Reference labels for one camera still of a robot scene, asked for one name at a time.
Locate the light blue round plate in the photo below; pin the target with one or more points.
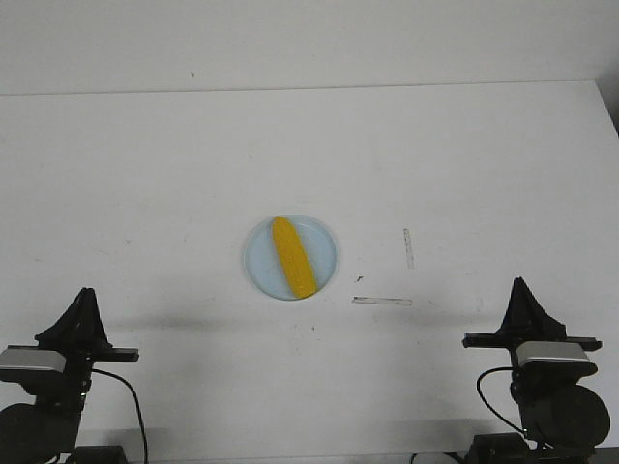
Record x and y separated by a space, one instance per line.
262 263

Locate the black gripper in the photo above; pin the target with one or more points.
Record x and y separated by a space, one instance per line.
542 325
69 330

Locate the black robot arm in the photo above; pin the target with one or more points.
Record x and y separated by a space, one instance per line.
561 421
47 429

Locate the yellow toy corn cob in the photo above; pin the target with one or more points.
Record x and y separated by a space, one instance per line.
293 258

